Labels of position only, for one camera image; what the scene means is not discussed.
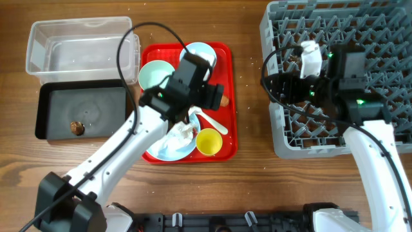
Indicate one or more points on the white rice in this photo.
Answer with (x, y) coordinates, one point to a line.
(208, 57)

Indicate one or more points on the brown mushroom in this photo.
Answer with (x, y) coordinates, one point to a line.
(77, 128)

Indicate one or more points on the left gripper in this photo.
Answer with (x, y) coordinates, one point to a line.
(212, 95)

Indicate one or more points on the red serving tray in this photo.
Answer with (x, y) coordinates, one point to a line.
(225, 116)

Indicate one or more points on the mint green bowl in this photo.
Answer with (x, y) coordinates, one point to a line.
(153, 73)

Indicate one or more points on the orange carrot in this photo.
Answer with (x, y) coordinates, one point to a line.
(224, 101)

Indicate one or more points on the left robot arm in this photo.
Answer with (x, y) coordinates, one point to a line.
(77, 201)

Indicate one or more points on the grey dishwasher rack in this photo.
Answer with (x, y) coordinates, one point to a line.
(382, 28)

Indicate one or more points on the yellow plastic cup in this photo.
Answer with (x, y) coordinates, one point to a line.
(209, 142)

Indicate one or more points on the light blue bowl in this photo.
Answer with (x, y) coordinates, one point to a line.
(201, 51)

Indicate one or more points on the light blue plate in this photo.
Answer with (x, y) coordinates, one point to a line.
(174, 151)

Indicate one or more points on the white napkin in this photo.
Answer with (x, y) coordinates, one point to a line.
(179, 136)

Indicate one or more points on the black plastic tray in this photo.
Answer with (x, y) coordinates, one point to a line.
(100, 105)

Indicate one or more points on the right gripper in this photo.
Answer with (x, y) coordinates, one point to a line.
(274, 85)

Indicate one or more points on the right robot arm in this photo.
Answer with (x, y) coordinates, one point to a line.
(338, 95)

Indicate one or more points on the white plastic spoon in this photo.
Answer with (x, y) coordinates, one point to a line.
(219, 127)

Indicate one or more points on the clear plastic bin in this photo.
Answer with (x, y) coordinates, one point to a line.
(84, 49)

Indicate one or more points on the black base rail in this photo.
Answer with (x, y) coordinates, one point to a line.
(288, 221)

